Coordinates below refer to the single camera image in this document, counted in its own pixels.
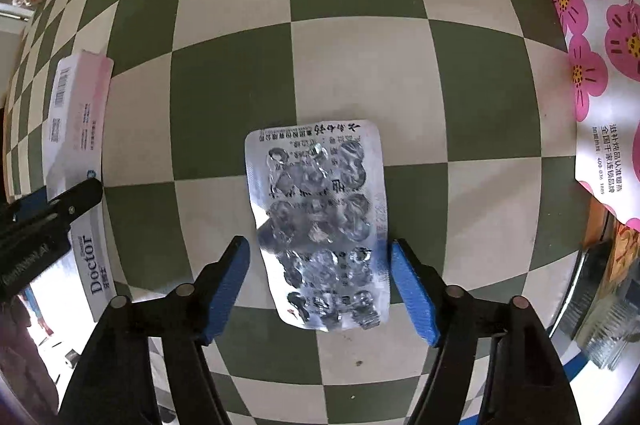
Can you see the silver pill blister pack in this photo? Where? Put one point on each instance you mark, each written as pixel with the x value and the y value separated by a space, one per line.
pixel 318 197

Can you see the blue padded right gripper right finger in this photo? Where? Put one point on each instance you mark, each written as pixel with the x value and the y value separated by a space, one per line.
pixel 420 287

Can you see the long white toothpaste box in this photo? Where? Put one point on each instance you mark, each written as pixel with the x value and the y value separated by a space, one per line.
pixel 72 153

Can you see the black flat tray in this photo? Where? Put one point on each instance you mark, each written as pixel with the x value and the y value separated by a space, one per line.
pixel 586 278

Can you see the red yellow snack package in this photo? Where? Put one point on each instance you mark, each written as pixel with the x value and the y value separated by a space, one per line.
pixel 624 252

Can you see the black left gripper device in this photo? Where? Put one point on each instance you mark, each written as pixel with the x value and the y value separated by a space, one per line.
pixel 34 232

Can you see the pink flower white bag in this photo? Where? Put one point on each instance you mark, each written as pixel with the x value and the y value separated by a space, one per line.
pixel 602 39

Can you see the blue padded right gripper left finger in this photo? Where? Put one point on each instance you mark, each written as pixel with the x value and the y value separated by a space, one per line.
pixel 223 282

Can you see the green white checkered mat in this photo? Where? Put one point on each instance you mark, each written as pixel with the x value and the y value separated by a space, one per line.
pixel 224 116

